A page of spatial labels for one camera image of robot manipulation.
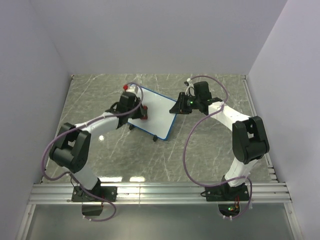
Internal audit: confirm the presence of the blue framed whiteboard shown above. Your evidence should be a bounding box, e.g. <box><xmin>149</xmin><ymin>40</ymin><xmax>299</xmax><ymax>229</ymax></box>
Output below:
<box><xmin>128</xmin><ymin>86</ymin><xmax>176</xmax><ymax>141</ymax></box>

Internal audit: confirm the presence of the red bone-shaped eraser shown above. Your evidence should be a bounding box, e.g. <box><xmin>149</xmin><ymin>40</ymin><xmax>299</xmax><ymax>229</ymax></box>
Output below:
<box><xmin>141</xmin><ymin>105</ymin><xmax>148</xmax><ymax>120</ymax></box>

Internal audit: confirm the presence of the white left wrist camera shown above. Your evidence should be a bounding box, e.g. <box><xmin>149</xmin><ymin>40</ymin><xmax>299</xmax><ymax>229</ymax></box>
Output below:
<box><xmin>123</xmin><ymin>84</ymin><xmax>139</xmax><ymax>95</ymax></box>

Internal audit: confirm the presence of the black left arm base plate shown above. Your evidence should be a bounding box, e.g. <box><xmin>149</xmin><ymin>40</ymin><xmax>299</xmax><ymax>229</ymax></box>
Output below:
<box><xmin>71</xmin><ymin>186</ymin><xmax>118</xmax><ymax>202</ymax></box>

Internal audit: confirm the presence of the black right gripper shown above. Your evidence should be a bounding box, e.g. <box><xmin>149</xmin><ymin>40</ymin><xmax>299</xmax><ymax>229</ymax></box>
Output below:
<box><xmin>170</xmin><ymin>92</ymin><xmax>201</xmax><ymax>115</ymax></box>

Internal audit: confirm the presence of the aluminium mounting rail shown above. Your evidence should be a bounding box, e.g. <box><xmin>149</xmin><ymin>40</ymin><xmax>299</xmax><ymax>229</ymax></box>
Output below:
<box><xmin>28</xmin><ymin>182</ymin><xmax>292</xmax><ymax>205</ymax></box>

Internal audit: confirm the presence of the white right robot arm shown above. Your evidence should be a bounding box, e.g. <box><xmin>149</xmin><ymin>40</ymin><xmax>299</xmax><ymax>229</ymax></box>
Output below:
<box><xmin>169</xmin><ymin>79</ymin><xmax>270</xmax><ymax>200</ymax></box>

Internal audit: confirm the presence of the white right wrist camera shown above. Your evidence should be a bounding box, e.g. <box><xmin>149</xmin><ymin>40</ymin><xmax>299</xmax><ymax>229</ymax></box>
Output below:
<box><xmin>184</xmin><ymin>78</ymin><xmax>194</xmax><ymax>95</ymax></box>

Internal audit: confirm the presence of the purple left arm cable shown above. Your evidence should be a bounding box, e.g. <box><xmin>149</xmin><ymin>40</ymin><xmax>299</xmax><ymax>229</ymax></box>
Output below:
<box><xmin>39</xmin><ymin>82</ymin><xmax>145</xmax><ymax>223</ymax></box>

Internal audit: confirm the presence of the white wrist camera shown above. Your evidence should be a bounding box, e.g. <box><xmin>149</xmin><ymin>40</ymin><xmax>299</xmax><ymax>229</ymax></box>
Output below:
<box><xmin>123</xmin><ymin>84</ymin><xmax>139</xmax><ymax>95</ymax></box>
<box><xmin>184</xmin><ymin>78</ymin><xmax>194</xmax><ymax>95</ymax></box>

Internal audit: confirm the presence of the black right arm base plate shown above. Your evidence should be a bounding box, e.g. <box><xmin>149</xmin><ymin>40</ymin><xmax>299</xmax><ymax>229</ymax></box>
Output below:
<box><xmin>200</xmin><ymin>183</ymin><xmax>250</xmax><ymax>202</ymax></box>

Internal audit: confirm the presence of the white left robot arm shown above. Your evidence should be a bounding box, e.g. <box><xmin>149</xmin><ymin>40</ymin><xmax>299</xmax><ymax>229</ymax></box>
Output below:
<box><xmin>49</xmin><ymin>91</ymin><xmax>148</xmax><ymax>201</ymax></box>

